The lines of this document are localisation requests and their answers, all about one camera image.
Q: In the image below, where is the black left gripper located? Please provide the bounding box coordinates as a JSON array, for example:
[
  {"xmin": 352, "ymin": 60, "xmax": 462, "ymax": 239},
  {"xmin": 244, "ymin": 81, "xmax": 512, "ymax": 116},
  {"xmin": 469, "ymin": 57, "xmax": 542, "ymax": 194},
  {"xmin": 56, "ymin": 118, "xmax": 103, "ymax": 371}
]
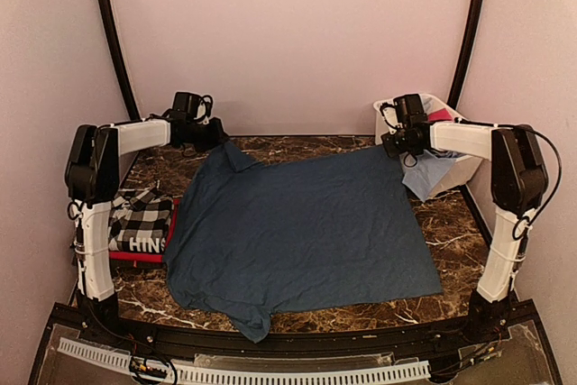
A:
[{"xmin": 188, "ymin": 116, "xmax": 230, "ymax": 151}]

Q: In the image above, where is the black white plaid shirt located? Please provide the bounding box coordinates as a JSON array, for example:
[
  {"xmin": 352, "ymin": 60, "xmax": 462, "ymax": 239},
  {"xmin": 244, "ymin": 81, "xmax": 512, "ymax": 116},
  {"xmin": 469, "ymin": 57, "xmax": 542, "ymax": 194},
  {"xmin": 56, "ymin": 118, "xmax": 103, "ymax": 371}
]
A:
[{"xmin": 108, "ymin": 187, "xmax": 174, "ymax": 254}]

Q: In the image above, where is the blue garment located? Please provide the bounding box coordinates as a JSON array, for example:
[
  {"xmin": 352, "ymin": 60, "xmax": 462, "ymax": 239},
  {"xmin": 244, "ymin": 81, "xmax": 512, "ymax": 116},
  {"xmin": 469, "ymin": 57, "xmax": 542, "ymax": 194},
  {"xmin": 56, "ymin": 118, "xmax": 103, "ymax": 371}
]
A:
[{"xmin": 163, "ymin": 142, "xmax": 442, "ymax": 342}]

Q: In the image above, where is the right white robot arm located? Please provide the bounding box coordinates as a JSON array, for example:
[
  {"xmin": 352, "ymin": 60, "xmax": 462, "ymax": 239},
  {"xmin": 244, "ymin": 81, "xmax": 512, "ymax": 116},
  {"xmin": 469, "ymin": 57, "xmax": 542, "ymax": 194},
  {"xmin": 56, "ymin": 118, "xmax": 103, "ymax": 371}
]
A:
[{"xmin": 381, "ymin": 119, "xmax": 563, "ymax": 303}]

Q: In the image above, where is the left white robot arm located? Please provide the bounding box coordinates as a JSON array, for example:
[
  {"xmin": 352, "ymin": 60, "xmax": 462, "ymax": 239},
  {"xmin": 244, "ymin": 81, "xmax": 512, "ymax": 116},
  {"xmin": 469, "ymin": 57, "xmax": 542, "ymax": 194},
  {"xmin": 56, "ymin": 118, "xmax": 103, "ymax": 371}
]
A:
[{"xmin": 64, "ymin": 117, "xmax": 228, "ymax": 302}]

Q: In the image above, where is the white plastic laundry bin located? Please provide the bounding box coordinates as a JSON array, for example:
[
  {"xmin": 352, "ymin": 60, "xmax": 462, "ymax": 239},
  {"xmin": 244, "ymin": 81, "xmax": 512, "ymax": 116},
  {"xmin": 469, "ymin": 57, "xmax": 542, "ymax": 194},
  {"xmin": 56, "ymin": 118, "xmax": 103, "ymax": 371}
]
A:
[{"xmin": 373, "ymin": 99, "xmax": 481, "ymax": 188}]

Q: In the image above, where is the light blue cloth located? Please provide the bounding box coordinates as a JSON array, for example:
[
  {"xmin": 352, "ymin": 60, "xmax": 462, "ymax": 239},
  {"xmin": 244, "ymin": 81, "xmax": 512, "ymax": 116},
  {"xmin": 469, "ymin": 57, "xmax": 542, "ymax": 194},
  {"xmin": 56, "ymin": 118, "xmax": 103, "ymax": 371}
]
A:
[{"xmin": 401, "ymin": 151, "xmax": 457, "ymax": 202}]

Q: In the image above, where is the pink garment in bin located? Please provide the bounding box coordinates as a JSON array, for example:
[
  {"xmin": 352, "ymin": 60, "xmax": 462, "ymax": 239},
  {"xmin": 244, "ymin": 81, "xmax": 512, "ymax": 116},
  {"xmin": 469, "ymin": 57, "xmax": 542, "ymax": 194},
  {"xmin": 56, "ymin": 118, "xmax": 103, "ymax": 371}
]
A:
[{"xmin": 427, "ymin": 108, "xmax": 453, "ymax": 123}]

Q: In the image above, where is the folded red t-shirt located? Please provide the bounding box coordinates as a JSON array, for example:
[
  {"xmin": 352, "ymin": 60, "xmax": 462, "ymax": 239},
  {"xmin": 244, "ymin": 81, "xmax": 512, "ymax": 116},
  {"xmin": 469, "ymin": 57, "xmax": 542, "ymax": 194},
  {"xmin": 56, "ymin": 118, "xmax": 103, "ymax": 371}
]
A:
[{"xmin": 108, "ymin": 198, "xmax": 179, "ymax": 262}]

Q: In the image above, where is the folded black garment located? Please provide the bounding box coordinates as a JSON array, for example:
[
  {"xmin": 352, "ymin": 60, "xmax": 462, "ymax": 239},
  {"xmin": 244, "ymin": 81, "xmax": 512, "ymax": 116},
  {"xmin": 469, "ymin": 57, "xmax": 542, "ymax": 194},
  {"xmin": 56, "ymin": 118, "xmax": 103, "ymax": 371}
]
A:
[{"xmin": 109, "ymin": 259, "xmax": 164, "ymax": 270}]

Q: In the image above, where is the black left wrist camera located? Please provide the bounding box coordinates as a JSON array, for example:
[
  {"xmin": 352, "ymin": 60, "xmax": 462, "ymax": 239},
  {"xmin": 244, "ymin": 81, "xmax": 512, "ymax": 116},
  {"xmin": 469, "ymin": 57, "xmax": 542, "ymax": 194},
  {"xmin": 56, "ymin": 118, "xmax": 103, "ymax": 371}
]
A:
[{"xmin": 171, "ymin": 92, "xmax": 214, "ymax": 124}]

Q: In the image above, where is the right black frame post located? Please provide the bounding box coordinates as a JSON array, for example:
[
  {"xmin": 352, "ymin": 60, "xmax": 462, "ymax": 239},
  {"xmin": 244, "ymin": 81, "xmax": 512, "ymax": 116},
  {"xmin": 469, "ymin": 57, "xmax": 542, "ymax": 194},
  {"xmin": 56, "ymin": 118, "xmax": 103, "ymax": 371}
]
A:
[{"xmin": 447, "ymin": 0, "xmax": 483, "ymax": 109}]

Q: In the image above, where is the black frame post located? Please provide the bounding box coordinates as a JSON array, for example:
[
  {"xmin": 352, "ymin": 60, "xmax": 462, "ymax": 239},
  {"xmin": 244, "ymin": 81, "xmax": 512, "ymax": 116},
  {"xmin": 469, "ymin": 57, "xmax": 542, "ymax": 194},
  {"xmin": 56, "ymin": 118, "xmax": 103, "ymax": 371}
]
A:
[
  {"xmin": 97, "ymin": 0, "xmax": 141, "ymax": 121},
  {"xmin": 447, "ymin": 0, "xmax": 483, "ymax": 109}
]

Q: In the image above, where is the black front rail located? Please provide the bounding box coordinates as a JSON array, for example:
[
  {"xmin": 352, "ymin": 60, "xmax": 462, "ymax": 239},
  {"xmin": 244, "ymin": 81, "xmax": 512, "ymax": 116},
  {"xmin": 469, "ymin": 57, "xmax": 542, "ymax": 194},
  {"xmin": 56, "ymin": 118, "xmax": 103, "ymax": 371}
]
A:
[{"xmin": 65, "ymin": 310, "xmax": 498, "ymax": 360}]

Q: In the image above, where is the left black frame post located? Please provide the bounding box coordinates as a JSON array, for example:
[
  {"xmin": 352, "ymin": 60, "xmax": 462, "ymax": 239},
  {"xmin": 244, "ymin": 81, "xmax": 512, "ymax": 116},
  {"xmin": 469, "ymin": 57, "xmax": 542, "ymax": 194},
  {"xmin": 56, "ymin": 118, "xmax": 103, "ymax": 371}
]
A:
[{"xmin": 97, "ymin": 0, "xmax": 141, "ymax": 121}]

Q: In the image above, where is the white slotted cable duct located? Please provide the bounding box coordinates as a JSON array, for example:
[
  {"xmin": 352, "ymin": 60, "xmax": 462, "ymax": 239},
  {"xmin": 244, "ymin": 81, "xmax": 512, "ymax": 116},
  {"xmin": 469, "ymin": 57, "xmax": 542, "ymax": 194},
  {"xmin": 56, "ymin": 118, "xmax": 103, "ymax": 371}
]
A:
[{"xmin": 57, "ymin": 337, "xmax": 431, "ymax": 384}]

